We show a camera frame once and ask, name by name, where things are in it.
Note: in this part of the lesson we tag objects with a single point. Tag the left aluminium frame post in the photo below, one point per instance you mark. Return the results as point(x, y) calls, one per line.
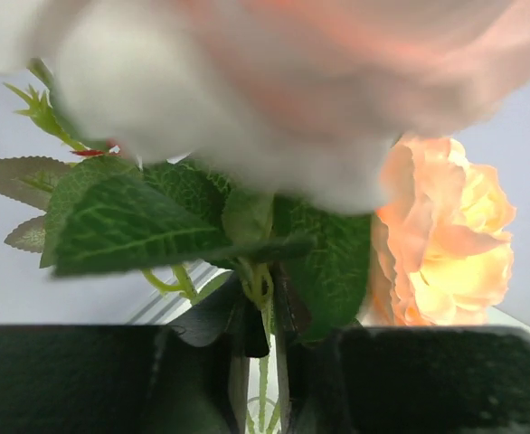
point(158, 308)

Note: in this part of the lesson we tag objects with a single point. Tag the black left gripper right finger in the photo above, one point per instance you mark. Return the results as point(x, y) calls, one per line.
point(383, 379)

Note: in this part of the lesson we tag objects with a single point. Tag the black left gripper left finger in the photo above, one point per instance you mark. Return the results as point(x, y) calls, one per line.
point(183, 377)

